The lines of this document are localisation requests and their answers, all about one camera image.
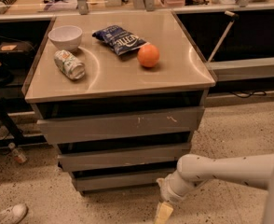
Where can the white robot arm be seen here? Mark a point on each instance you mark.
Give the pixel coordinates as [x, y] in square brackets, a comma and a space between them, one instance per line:
[192, 171]

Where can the white bowl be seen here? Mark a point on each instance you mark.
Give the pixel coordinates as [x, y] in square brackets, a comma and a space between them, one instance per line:
[66, 37]

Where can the white stick black handle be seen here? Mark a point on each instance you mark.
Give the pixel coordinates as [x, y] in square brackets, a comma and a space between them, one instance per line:
[233, 17]

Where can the grey top drawer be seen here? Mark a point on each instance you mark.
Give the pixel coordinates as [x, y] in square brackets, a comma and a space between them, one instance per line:
[112, 126]

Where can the plastic bottle on floor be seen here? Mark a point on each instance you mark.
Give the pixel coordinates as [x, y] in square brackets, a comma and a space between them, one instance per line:
[17, 153]

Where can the grey drawer cabinet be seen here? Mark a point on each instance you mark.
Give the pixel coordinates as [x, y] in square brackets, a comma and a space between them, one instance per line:
[110, 144]

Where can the orange fruit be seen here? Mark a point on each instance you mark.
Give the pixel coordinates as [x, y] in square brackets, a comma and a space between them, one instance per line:
[148, 56]

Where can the blue chip bag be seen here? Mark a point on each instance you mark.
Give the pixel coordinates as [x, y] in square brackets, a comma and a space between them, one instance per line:
[119, 40]

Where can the long workbench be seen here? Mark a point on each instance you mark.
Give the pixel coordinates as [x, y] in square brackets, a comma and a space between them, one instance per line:
[137, 3]

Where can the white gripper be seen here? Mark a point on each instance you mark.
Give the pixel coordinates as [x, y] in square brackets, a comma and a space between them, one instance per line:
[169, 192]

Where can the grey middle drawer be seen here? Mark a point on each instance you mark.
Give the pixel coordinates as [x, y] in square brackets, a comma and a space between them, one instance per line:
[122, 157]

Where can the grey bottom drawer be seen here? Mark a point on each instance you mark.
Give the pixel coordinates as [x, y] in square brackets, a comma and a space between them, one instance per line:
[120, 180]

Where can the grey drawer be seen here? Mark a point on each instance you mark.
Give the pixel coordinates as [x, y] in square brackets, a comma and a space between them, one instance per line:
[120, 180]
[112, 126]
[122, 157]

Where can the black bag under bench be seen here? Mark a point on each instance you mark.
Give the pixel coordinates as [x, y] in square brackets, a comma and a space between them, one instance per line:
[17, 54]

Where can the black stand frame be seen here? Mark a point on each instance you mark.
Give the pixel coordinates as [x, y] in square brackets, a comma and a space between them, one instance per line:
[14, 106]

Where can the white sneaker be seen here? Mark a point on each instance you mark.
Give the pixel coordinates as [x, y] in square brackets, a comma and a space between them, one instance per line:
[14, 214]

